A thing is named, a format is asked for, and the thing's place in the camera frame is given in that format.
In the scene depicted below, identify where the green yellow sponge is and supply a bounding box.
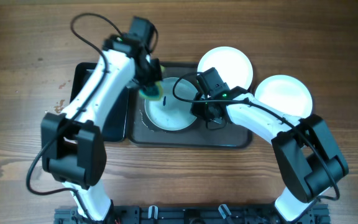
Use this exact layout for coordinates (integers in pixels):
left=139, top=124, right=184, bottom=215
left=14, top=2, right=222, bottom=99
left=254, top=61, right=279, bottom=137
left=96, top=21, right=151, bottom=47
left=138, top=65, right=165, bottom=101

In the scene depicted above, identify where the white plate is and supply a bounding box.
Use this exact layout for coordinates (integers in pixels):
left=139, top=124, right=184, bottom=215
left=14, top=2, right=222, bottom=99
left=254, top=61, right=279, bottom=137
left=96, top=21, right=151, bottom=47
left=144, top=77, right=196, bottom=131
left=254, top=75, right=313, bottom=118
left=197, top=47, right=254, bottom=90

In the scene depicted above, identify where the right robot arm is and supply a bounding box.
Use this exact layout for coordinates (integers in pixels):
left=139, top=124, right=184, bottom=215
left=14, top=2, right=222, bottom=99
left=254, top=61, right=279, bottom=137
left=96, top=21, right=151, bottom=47
left=192, top=68, right=349, bottom=223

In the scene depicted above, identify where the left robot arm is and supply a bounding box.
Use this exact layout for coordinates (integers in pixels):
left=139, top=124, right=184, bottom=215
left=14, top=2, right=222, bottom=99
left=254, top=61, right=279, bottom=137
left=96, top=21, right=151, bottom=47
left=26, top=17, right=163, bottom=223

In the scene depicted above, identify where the dark brown serving tray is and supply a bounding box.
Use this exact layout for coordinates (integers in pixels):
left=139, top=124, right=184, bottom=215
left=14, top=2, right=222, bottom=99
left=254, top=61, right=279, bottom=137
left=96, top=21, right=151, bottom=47
left=126, top=62, right=252, bottom=149

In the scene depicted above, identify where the black water tray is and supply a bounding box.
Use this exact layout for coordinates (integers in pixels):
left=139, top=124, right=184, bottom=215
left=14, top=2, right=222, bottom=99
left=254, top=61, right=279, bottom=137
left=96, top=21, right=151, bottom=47
left=70, top=62, right=129, bottom=142

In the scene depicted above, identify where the right black cable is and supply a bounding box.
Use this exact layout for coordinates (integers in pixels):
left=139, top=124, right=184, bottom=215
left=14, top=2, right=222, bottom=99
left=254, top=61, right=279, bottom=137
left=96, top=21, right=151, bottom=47
left=172, top=71, right=341, bottom=224

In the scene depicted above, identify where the black cable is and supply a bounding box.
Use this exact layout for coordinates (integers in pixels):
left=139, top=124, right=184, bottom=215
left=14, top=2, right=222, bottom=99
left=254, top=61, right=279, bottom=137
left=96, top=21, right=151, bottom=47
left=25, top=12, right=126, bottom=224
left=172, top=71, right=341, bottom=224

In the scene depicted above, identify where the left black cable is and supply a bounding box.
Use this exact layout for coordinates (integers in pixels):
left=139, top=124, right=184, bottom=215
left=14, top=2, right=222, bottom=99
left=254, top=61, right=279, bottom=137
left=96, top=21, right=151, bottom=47
left=25, top=12, right=126, bottom=224

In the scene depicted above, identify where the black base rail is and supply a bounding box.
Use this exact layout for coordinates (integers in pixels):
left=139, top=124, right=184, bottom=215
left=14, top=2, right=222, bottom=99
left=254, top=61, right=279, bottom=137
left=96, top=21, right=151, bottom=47
left=53, top=204, right=331, bottom=224

